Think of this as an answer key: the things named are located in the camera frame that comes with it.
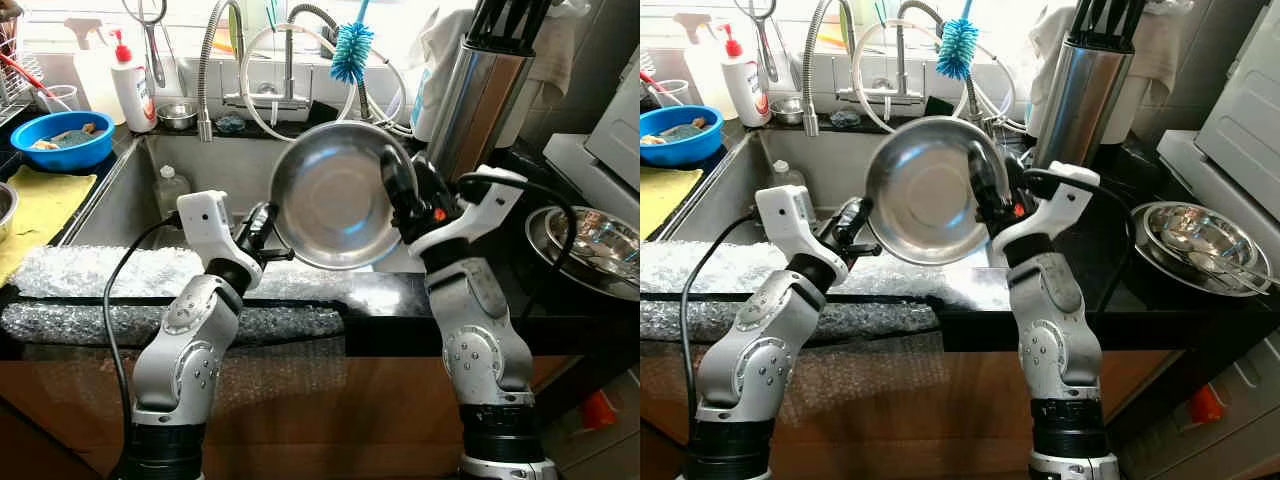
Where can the red stick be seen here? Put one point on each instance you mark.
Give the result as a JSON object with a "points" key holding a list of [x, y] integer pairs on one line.
{"points": [[652, 82], [30, 78]]}

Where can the steel strainer ladle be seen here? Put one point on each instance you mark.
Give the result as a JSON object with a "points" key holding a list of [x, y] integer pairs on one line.
{"points": [[155, 55], [767, 50]]}

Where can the steel knife block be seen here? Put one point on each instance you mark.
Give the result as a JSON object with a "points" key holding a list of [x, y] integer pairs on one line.
{"points": [[480, 110], [1085, 100]]}

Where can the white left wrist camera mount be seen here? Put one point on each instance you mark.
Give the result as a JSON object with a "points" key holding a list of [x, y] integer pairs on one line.
{"points": [[790, 215], [208, 225]]}

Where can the white spray bottle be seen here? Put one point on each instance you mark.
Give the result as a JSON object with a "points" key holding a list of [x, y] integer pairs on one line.
{"points": [[700, 75], [95, 80]]}

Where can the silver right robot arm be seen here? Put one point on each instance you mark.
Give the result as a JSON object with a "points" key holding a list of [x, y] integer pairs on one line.
{"points": [[1060, 340], [480, 350]]}

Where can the white red pump bottle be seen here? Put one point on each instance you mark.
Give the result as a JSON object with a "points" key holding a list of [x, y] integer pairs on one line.
{"points": [[747, 90], [135, 95]]}

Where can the small steel bowl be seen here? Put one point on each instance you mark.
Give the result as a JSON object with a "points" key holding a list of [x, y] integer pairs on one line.
{"points": [[787, 112], [177, 117]]}

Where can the clear bubble wrap sheet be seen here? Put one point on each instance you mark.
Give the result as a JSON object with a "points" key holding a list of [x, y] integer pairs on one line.
{"points": [[720, 285], [100, 290]]}

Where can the steel gooseneck faucet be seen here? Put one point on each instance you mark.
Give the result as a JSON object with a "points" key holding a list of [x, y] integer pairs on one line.
{"points": [[288, 70], [900, 65]]}

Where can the blue bottle brush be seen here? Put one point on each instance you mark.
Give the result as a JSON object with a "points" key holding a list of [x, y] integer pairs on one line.
{"points": [[352, 50], [957, 48]]}

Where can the wooden cabinet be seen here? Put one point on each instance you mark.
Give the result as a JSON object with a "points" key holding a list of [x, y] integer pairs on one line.
{"points": [[950, 400], [350, 400]]}

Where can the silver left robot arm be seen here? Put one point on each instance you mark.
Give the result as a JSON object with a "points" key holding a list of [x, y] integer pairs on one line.
{"points": [[190, 340], [760, 350]]}

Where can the wide steel basin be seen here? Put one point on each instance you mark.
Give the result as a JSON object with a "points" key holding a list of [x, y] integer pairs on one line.
{"points": [[545, 255], [1150, 260]]}

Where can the clear plastic bottle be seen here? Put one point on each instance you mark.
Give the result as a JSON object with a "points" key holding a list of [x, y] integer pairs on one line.
{"points": [[172, 190], [787, 178]]}

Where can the dark scouring pad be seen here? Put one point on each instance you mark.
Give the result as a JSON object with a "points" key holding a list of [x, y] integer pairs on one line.
{"points": [[844, 120], [231, 125]]}

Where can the yellow cloth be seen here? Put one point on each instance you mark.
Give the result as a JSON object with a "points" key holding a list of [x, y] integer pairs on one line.
{"points": [[665, 200], [40, 215]]}

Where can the orange plastic object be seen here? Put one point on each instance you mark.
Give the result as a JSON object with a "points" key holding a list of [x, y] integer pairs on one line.
{"points": [[598, 410], [1205, 403]]}

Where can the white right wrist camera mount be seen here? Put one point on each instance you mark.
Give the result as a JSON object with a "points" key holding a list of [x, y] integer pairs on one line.
{"points": [[1060, 195], [480, 205]]}

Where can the stainless steel sink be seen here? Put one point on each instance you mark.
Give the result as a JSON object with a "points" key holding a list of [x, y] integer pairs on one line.
{"points": [[130, 200], [740, 195]]}

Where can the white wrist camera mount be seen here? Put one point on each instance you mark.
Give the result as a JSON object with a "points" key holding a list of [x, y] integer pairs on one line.
{"points": [[1060, 195], [790, 215], [480, 205], [208, 225]]}

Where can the clear plastic cup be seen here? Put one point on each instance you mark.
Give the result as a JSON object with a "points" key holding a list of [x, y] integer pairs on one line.
{"points": [[675, 95], [60, 100]]}

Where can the brown scouring pad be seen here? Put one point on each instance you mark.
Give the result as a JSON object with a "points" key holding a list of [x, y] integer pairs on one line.
{"points": [[652, 140], [42, 143]]}

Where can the white washing machine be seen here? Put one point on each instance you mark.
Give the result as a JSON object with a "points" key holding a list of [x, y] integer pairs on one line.
{"points": [[610, 120], [1240, 110]]}

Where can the blue plastic basin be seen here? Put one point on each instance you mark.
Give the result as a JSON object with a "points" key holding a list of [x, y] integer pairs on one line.
{"points": [[60, 158], [680, 155]]}

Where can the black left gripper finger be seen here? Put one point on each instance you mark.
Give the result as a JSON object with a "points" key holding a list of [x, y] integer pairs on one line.
{"points": [[858, 215], [272, 220], [278, 256], [866, 251]]}

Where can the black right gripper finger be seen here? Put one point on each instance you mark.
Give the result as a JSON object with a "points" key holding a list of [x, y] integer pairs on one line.
{"points": [[398, 185], [1013, 182], [427, 185], [985, 180]]}

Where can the teal dish sponge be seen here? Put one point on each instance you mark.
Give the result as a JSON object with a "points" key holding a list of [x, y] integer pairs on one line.
{"points": [[683, 132], [70, 138]]}

